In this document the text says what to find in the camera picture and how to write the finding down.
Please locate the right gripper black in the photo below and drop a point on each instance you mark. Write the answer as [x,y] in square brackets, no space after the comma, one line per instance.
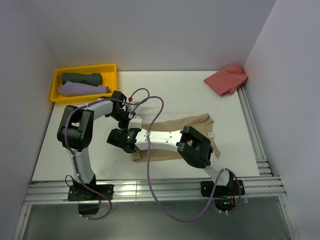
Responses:
[127,130]

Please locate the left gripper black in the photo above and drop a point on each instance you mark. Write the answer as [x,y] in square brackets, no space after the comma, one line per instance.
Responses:
[123,125]

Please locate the beige t shirt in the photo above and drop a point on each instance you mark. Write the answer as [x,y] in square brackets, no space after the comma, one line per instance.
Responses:
[202,123]

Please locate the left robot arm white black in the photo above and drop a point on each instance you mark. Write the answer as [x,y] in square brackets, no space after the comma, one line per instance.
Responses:
[75,132]

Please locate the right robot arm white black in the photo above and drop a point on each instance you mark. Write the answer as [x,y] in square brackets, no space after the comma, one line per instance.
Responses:
[192,146]

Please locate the dark green rolled shirt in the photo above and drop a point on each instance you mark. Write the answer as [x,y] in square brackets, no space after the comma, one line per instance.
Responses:
[93,79]

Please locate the yellow plastic bin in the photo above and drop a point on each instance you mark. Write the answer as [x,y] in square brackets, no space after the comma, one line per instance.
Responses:
[109,79]

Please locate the lavender folded shirt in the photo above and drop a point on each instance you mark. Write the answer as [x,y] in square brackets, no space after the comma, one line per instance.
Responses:
[81,89]

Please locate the pink t shirt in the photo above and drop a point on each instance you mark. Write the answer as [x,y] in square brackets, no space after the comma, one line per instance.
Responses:
[227,80]

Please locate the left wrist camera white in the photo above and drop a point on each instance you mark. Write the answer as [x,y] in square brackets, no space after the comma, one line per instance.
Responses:
[132,103]

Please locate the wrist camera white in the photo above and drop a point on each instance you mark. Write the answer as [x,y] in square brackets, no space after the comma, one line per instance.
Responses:
[135,122]
[132,103]

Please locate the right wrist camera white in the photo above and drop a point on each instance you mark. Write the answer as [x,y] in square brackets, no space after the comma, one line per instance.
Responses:
[135,122]

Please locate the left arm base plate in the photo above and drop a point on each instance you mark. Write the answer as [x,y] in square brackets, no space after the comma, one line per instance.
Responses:
[89,203]

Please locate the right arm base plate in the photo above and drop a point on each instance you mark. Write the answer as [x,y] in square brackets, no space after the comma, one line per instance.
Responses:
[234,188]

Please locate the aluminium right side rail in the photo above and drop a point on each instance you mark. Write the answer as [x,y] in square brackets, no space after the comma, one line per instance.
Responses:
[258,150]

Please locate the aluminium front rail frame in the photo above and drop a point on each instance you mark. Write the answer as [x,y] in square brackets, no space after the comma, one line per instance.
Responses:
[56,192]

